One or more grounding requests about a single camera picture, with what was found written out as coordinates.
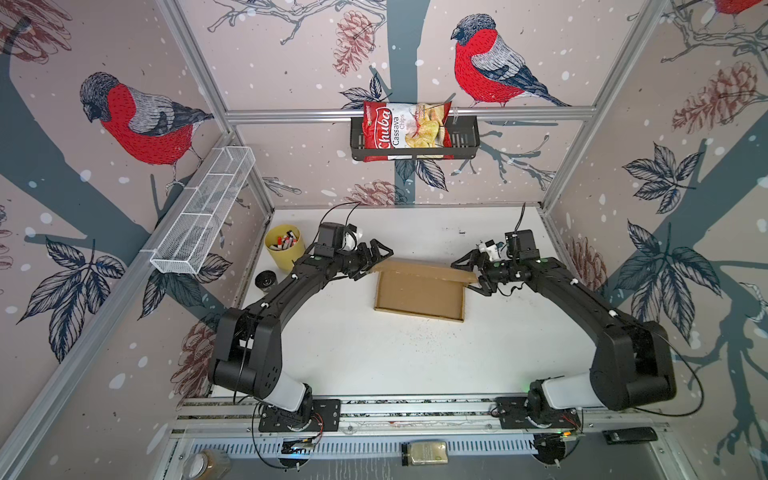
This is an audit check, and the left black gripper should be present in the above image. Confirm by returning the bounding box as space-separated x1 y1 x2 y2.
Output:
333 238 393 279

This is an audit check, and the brown cardboard box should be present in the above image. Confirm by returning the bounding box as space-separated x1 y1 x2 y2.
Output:
374 259 477 323

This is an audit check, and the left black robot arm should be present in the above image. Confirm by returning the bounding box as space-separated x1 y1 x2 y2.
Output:
207 222 394 423

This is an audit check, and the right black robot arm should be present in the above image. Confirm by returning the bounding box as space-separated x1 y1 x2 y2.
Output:
451 230 677 419

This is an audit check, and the yellow cup with markers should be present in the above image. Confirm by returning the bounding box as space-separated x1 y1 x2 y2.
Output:
264 224 306 273

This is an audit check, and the black lidded spice jar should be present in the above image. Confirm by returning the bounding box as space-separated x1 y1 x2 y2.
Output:
254 270 277 293

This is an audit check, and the red cassava chips bag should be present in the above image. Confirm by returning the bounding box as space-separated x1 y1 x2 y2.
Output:
362 101 453 150

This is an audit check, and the glass jar lying flat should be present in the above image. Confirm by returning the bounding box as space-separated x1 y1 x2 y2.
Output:
401 440 449 466

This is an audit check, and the black remote device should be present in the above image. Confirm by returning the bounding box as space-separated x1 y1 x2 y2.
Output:
602 427 658 445

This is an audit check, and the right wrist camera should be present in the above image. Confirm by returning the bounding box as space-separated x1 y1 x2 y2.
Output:
477 240 504 261

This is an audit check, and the black wall basket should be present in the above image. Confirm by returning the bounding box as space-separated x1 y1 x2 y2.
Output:
350 116 480 161

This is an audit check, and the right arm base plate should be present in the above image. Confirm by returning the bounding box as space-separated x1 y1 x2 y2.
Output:
489 396 582 430

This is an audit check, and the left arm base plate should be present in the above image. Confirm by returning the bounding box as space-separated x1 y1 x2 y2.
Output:
255 398 341 433

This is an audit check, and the white wire mesh shelf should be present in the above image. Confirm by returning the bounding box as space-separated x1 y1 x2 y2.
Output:
150 146 255 275

